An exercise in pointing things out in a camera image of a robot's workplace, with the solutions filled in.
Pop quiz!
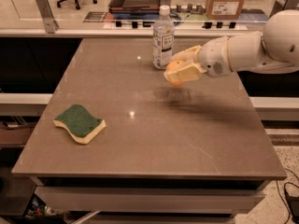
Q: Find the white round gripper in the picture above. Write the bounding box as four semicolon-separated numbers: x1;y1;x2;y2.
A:
165;36;232;82

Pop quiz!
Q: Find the orange fruit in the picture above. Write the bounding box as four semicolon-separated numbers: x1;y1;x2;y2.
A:
164;61;184;87

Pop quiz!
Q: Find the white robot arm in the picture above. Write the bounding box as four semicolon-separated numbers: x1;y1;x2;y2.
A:
164;10;299;84

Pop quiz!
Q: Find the green and yellow sponge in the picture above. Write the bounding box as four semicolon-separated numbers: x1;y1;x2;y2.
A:
53;105;107;145

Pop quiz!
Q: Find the clear plastic water bottle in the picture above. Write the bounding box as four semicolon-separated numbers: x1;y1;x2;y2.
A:
153;5;175;69

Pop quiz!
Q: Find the cardboard box with label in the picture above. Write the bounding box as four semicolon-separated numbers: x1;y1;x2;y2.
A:
206;0;245;20

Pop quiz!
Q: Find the grey metal bracket right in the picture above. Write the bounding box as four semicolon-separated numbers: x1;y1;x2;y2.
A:
270;0;299;16

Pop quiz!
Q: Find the grey metal bracket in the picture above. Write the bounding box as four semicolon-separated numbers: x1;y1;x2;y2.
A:
36;0;58;34
270;0;299;16

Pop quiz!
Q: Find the grey metal bracket left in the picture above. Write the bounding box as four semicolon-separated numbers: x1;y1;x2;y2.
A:
36;0;58;34

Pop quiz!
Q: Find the black power adapter with cable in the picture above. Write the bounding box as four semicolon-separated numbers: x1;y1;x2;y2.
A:
275;168;299;224

